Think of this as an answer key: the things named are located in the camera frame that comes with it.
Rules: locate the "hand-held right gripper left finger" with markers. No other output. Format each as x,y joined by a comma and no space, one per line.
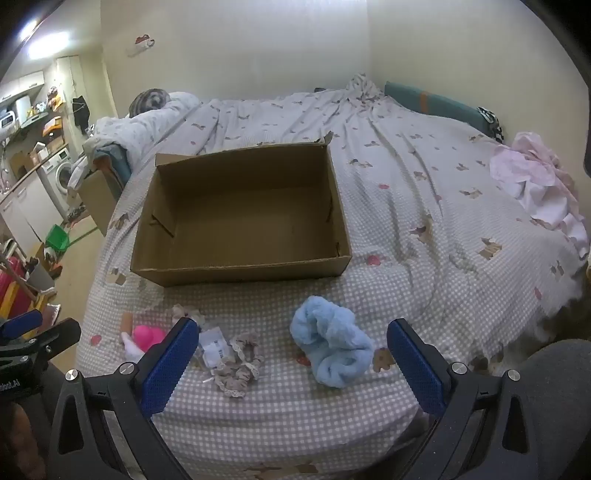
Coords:
167,367

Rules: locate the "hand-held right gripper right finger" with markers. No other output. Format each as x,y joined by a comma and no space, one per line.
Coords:
418,369

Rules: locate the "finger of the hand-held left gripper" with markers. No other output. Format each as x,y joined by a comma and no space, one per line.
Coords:
57,336
21,324

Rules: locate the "pink white plush toy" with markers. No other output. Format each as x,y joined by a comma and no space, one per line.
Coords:
147,337

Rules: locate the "grey blue plush toy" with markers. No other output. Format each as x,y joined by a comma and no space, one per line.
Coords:
332,341

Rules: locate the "cardboard box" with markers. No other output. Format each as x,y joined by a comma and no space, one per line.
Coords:
249,217

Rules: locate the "grey striped cloth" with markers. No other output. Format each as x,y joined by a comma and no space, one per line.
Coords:
148,99

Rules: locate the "red suitcase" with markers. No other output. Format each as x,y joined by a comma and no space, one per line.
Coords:
11,281

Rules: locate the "grey waste bin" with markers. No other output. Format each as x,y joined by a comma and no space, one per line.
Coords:
40,277

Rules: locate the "green plastic bin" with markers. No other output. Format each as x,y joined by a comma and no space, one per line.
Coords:
57,236

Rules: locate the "white floor cabinet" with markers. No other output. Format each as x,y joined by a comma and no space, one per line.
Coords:
25,210

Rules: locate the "flat cardboard panel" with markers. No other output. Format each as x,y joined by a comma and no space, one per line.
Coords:
99,203

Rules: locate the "white washing machine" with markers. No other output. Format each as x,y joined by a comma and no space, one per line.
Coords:
57,177

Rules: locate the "checked dog print blanket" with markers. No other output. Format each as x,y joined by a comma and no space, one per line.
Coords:
415,207

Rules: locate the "folded teal blanket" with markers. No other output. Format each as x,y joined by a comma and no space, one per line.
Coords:
113,161

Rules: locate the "white microwave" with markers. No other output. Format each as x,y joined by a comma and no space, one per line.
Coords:
8,122

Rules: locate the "black hanging garment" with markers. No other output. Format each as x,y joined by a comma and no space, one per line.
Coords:
81,113

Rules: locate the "pale pink cloth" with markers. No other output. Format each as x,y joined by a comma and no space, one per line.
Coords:
535,180

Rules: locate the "white dotted quilt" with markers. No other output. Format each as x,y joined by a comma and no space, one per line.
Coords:
152,124

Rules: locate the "black white patterned cloth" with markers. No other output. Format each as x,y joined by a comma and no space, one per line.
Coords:
490,122

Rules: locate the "teal pillow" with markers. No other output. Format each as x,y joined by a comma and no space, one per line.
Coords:
434,104

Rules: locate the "ceiling light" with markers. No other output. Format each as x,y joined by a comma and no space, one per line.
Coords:
39,37

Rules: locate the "yellow wooden frame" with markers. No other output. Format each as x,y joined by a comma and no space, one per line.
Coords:
34,297

